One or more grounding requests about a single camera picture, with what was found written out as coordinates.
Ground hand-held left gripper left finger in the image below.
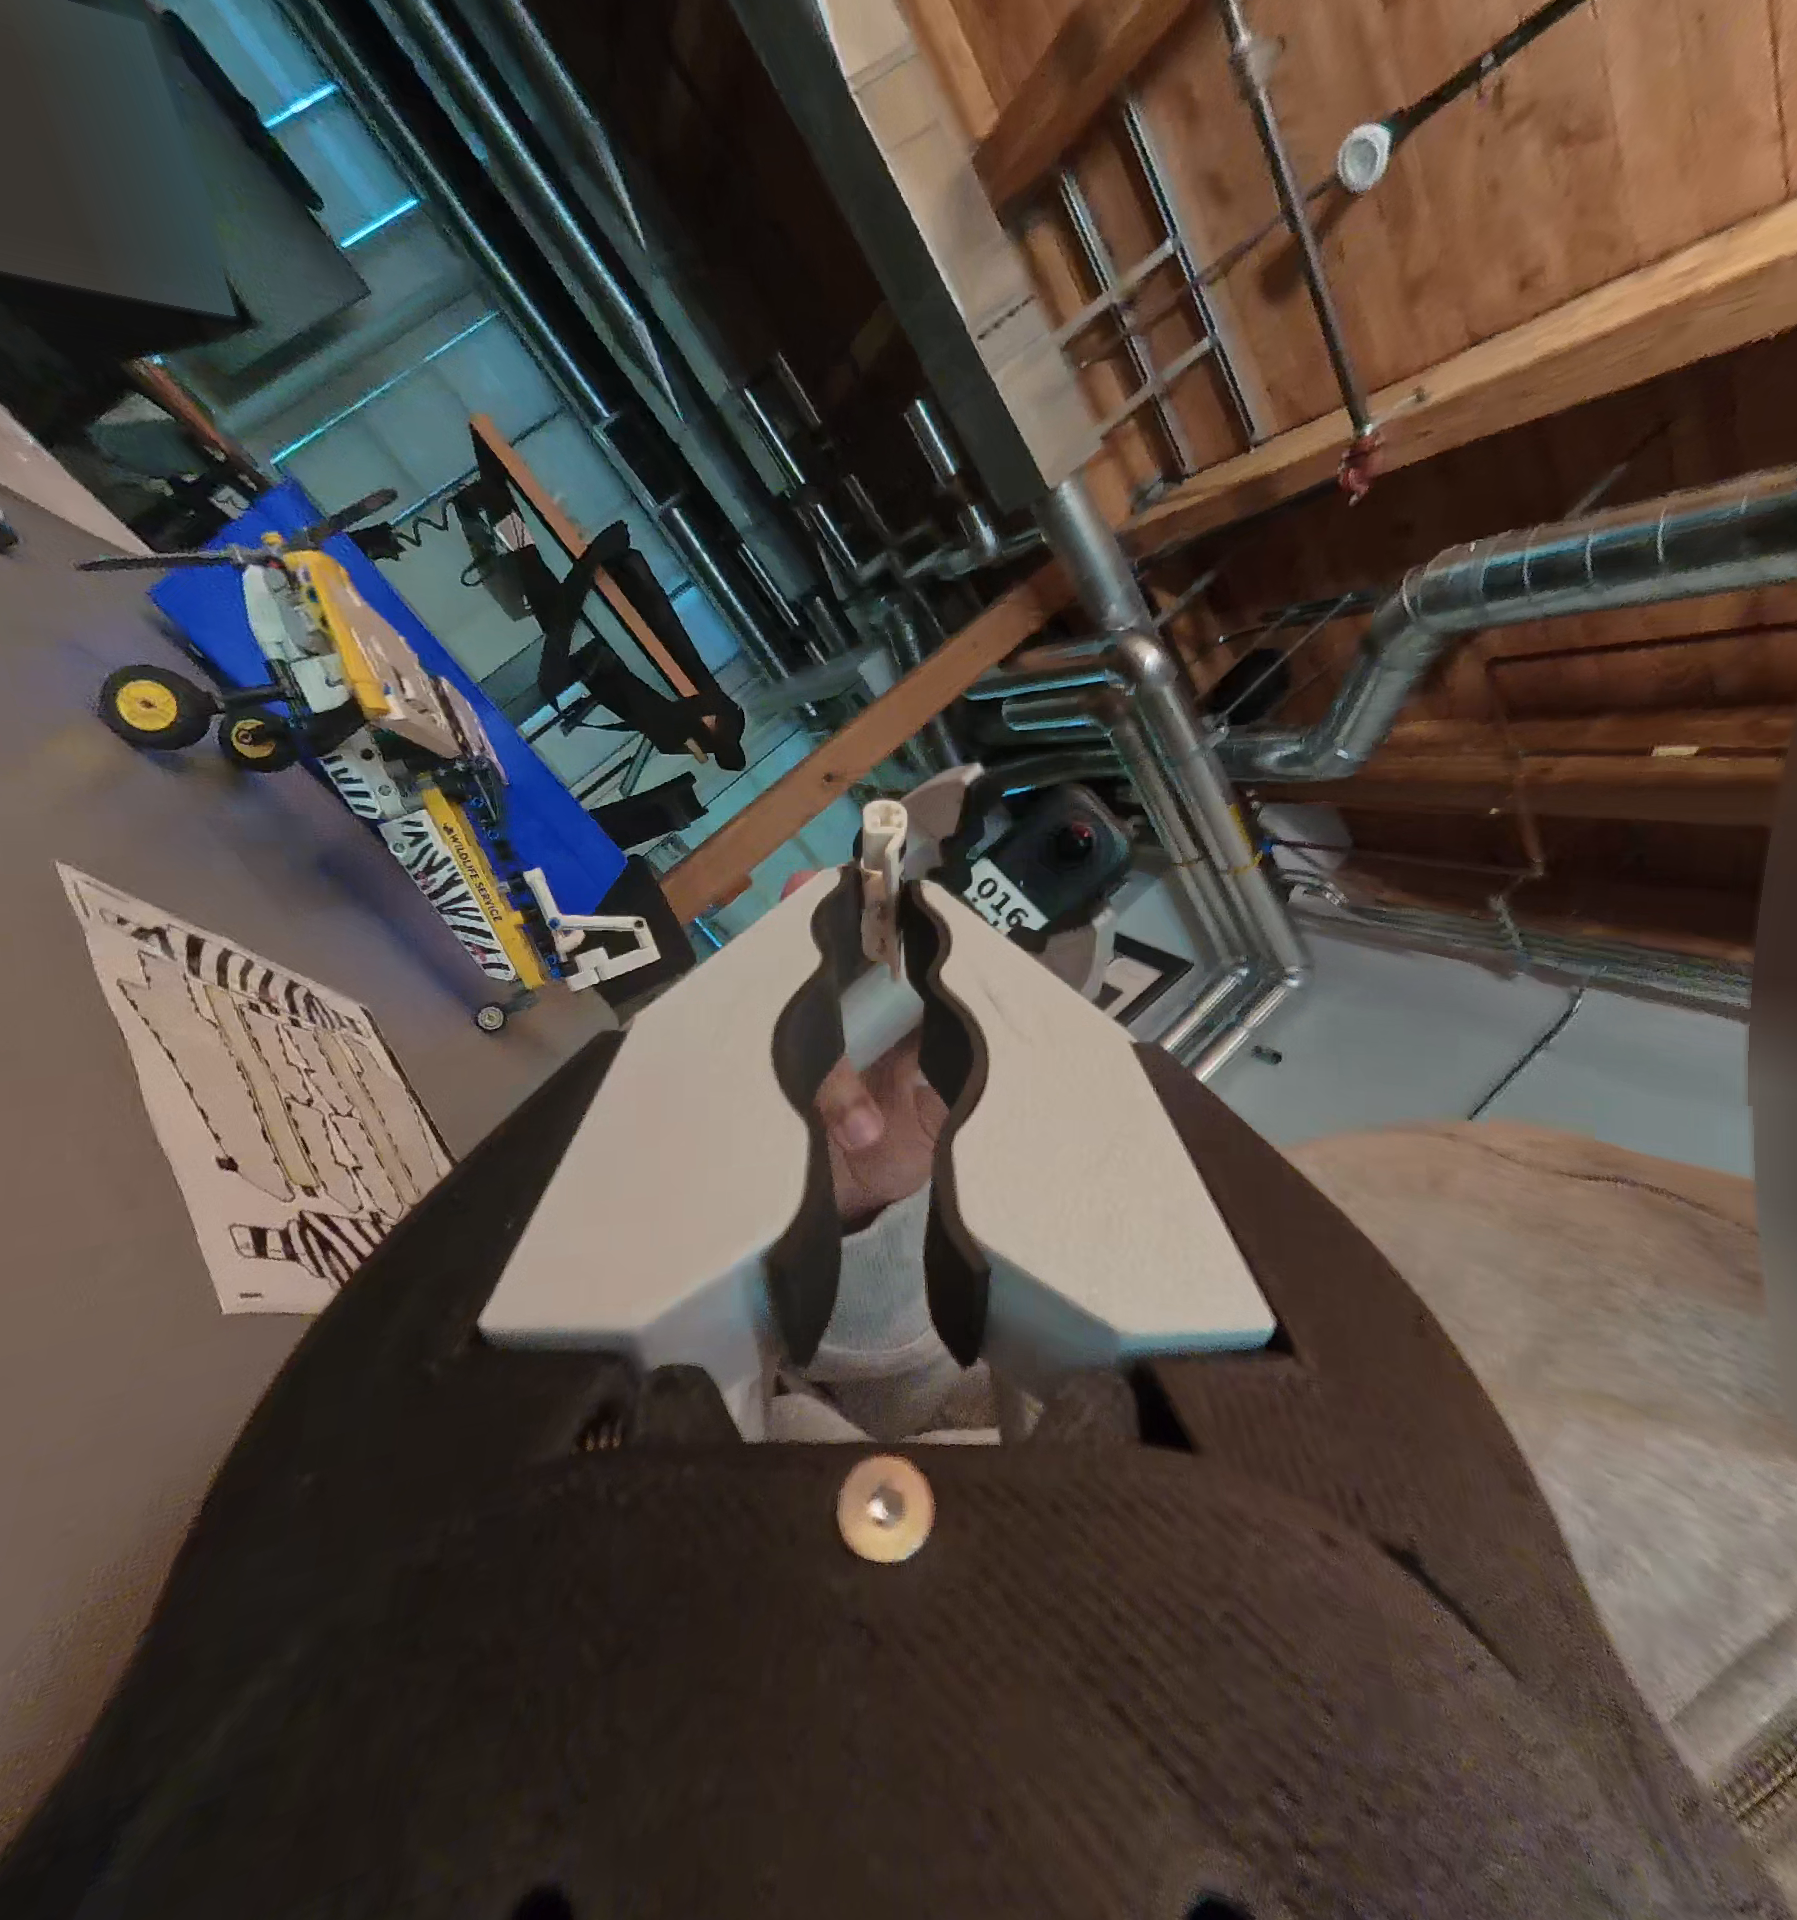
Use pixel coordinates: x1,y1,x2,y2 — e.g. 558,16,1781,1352
478,871,858,1434

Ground silver bent ventilation duct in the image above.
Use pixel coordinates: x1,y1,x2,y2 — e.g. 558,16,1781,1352
1216,463,1797,787

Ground blue storage box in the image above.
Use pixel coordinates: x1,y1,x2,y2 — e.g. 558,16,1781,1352
148,477,632,910

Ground zebra striped sticker sheet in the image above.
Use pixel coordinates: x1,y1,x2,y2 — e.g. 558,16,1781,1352
54,860,457,1321

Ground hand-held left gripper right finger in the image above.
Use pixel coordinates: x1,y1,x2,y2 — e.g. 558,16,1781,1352
900,876,1278,1434

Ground large black panel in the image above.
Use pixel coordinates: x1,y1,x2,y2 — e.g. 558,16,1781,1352
0,0,371,441

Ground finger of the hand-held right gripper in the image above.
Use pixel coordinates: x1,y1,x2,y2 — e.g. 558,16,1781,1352
904,762,991,889

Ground person's right forearm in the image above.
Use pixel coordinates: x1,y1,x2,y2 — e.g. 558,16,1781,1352
766,1188,1014,1447

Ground white lego connector piece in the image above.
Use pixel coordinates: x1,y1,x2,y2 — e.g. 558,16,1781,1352
854,798,919,980

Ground silver metal pipe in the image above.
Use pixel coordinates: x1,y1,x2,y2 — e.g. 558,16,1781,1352
730,0,1313,1075

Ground yellow white lego helicopter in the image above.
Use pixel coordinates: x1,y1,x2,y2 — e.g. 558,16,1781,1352
75,486,662,1038

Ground person's right hand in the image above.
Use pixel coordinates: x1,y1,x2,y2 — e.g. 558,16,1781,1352
814,1046,942,1207

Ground person's beige sweater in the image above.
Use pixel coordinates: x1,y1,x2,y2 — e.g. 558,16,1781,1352
1285,1116,1797,1841

